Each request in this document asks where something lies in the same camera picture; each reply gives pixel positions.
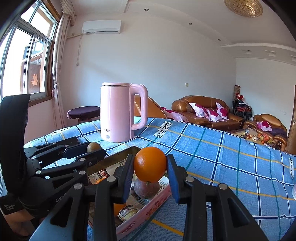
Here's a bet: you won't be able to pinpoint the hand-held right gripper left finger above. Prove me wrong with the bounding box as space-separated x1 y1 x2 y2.
28 153 136 241

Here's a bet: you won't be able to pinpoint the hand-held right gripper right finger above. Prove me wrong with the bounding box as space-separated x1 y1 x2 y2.
166 153 270 241

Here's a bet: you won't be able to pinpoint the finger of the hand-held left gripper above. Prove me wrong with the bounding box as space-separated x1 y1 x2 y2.
24 137 88 167
35 149 106 186

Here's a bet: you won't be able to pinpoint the purple round fruit with stem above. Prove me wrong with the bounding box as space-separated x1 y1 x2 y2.
134 178 161 199

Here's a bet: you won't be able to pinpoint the small orange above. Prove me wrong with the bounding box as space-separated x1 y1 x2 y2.
134 147 167 183

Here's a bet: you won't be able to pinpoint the large orange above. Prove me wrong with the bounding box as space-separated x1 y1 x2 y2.
113 203 126 215

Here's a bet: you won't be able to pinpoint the chocolate cream cake piece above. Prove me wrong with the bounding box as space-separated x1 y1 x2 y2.
117 206 139 223

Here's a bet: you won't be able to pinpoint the pink metal tin box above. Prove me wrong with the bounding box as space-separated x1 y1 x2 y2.
87 146 173 240

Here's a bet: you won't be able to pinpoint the person's left forearm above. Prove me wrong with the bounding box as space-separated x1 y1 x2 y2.
0 209 44 232

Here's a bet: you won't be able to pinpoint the stool with purple cover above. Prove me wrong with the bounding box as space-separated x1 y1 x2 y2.
67 106 101 124

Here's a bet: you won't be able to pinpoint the pink electric kettle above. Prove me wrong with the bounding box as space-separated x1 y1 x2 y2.
100 82 148 143

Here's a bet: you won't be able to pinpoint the blue plaid tablecloth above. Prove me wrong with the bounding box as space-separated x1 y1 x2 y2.
23 117 296 241

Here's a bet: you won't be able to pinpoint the brown leather chaise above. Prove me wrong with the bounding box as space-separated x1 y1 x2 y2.
134 95 171 121

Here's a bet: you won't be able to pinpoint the brown leather sofa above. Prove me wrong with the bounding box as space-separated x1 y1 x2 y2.
171 95 244 131

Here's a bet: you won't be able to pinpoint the white pillow magenta flowers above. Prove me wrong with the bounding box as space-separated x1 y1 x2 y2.
257 121 273 132
206 109 225 122
216 102 230 120
189 103 210 118

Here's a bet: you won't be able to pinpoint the pale curtain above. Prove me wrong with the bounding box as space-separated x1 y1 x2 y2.
52 0 77 121

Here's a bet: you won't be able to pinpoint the window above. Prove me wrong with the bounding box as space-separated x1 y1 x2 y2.
0 0 60 102

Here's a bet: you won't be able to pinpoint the coffee table with snacks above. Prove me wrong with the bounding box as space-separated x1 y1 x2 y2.
228 128 273 145

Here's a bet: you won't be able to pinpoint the stacked black chairs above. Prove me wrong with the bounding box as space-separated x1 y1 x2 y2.
232 98 252 121

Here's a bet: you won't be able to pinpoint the purple blanket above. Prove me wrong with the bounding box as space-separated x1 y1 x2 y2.
270 127 287 139

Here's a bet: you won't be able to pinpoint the brown leather armchair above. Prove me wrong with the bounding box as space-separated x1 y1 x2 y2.
243 113 288 150

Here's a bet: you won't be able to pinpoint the brown wooden door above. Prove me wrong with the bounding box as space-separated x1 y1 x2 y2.
287 85 296 154

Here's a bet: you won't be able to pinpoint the golden ceiling lamp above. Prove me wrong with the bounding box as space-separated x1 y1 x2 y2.
224 0 263 18

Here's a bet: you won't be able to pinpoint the white wall air conditioner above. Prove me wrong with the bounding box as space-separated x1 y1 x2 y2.
82 20 122 34

